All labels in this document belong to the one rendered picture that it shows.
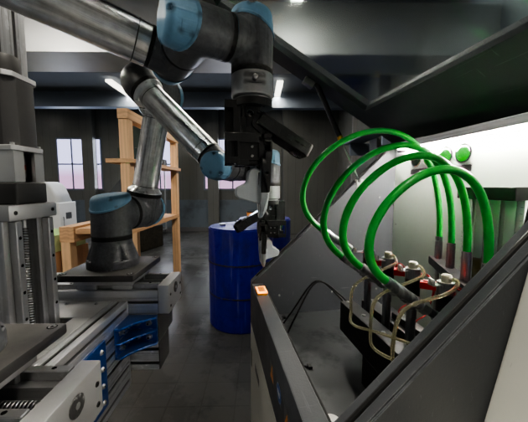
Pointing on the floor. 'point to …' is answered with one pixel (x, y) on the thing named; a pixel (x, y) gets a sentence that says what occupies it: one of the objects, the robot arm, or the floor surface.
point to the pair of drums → (235, 274)
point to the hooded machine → (68, 213)
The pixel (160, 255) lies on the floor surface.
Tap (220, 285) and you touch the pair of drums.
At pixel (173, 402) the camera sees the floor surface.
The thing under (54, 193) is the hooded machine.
